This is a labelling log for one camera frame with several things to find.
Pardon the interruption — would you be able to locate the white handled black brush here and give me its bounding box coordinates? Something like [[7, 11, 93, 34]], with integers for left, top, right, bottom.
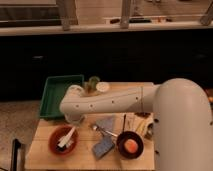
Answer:
[[57, 127, 76, 148]]

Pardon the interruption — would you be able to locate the red bowl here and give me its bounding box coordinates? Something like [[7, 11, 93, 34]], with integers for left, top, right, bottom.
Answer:
[[48, 125, 78, 156]]

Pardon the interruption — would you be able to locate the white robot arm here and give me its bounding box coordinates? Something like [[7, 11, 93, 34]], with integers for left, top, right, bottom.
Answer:
[[60, 78, 213, 171]]

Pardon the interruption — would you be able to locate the white round lid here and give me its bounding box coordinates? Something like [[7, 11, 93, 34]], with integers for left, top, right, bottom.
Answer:
[[96, 82, 110, 93]]

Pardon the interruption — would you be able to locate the green cup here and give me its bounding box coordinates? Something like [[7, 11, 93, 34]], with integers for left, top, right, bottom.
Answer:
[[85, 76, 100, 93]]

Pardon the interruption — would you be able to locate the metal spoon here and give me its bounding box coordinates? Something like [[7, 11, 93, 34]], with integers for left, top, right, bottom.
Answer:
[[92, 125, 118, 137]]

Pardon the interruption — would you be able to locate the brown pine cone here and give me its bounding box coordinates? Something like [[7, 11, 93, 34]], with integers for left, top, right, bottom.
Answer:
[[135, 113, 151, 118]]

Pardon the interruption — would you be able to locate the green plastic tray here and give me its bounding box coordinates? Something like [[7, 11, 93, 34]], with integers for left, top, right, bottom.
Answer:
[[39, 75, 84, 120]]

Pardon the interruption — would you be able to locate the yellow wooden stick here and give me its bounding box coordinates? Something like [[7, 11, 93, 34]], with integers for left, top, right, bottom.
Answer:
[[135, 120, 146, 134]]

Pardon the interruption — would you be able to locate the metal can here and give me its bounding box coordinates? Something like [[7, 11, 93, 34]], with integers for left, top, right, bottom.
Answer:
[[144, 123, 153, 140]]

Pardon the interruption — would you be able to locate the black frying pan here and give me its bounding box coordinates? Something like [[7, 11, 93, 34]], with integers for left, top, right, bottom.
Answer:
[[116, 118, 144, 160]]

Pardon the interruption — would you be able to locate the orange ball in pan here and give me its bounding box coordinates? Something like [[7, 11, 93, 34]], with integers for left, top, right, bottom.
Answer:
[[124, 139, 138, 153]]

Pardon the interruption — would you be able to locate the blue cloth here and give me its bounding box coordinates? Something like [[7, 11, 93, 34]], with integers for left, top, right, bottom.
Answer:
[[92, 116, 115, 159]]

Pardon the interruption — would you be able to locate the black chair frame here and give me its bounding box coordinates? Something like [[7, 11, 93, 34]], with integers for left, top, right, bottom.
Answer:
[[10, 139, 26, 171]]

